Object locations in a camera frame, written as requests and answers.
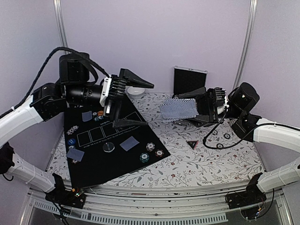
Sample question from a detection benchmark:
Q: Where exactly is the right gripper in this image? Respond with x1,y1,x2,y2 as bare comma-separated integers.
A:
179,86,243,127

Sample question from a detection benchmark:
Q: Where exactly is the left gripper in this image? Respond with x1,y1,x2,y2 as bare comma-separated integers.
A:
66,67,155,129

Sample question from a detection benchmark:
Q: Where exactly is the blue playing card deck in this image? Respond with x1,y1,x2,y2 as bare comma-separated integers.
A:
159,98,199,122

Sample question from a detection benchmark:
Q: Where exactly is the green chip stack top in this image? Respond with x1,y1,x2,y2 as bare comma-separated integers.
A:
92,112,104,121

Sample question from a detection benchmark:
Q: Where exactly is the dealt card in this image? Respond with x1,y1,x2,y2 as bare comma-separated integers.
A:
67,148,84,162
120,136,139,151
82,111,93,122

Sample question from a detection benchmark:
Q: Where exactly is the blue round button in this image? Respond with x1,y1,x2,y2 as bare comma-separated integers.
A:
67,138,76,145

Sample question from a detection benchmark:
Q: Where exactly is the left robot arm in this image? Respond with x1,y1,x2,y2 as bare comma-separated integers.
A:
0,47,154,203

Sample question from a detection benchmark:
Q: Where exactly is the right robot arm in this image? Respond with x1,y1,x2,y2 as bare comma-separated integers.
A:
173,82,300,204

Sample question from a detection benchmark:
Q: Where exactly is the white ceramic bowl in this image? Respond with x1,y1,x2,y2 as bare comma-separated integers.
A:
127,87,145,99

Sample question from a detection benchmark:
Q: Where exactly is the aluminium poker case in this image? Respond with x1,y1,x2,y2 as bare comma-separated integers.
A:
173,66,208,95

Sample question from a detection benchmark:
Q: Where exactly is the black triangular token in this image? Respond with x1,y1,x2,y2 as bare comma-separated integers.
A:
186,140,199,150

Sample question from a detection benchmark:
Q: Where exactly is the clear dealer puck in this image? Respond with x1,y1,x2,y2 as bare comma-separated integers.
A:
103,142,115,153

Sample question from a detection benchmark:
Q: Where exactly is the black poker mat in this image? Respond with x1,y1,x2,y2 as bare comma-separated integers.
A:
64,106,170,188

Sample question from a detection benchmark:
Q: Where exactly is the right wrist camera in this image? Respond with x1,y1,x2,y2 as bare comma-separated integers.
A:
207,87,228,115

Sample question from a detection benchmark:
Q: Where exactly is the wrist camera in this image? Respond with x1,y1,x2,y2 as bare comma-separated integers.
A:
207,87,228,115
99,76,127,116

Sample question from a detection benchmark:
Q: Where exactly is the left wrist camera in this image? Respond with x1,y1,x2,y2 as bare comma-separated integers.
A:
99,76,127,116

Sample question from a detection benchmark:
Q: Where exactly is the right aluminium frame post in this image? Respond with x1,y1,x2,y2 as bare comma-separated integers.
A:
233,0,258,89

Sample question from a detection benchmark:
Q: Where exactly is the aluminium frame post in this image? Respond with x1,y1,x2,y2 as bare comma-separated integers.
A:
233,0,258,89
53,0,68,47

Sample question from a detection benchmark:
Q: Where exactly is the aluminium front rail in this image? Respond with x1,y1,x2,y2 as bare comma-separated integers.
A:
21,180,289,225

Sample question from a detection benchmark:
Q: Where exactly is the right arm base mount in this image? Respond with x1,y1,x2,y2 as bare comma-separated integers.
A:
225,190,267,220

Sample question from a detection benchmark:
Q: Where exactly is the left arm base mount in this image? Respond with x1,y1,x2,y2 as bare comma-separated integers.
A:
45,186,86,209

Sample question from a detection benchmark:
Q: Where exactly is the left aluminium frame post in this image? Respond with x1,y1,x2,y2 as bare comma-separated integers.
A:
53,0,68,47

